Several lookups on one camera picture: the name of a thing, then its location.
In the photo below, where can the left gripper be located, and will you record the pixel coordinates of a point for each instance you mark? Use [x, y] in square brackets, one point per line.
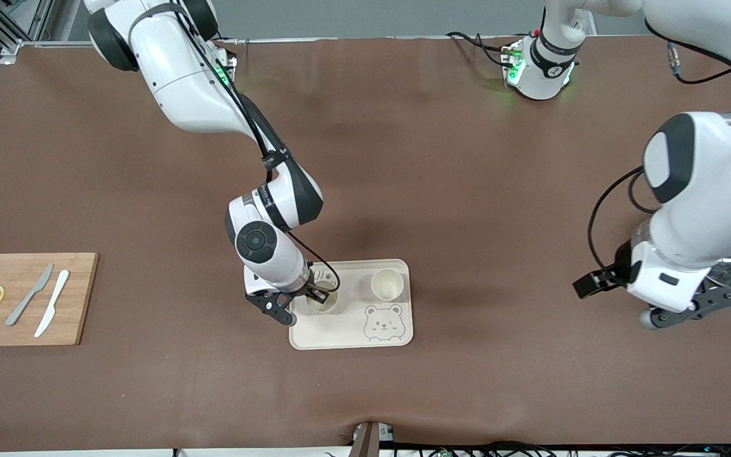
[619, 271]

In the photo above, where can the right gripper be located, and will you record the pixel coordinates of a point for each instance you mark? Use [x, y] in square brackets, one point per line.
[312, 290]

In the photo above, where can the white IKEA cup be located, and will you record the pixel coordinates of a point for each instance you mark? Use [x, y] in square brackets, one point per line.
[324, 307]
[386, 284]

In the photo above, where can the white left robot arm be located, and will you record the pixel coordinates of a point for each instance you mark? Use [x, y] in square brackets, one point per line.
[708, 190]

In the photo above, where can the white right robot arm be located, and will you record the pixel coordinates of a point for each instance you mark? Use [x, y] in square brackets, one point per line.
[175, 70]

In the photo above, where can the beige bear print tray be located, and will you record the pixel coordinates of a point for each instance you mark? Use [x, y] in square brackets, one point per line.
[346, 330]

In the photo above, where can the brown tablecloth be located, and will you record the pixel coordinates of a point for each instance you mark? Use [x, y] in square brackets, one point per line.
[467, 190]

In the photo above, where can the bamboo cutting board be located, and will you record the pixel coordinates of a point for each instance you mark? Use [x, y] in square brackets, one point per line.
[80, 304]

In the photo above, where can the white plastic knife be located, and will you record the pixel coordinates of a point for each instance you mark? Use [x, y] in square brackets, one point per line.
[54, 298]

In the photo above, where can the grey plastic knife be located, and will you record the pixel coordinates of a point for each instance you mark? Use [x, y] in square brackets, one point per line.
[29, 295]

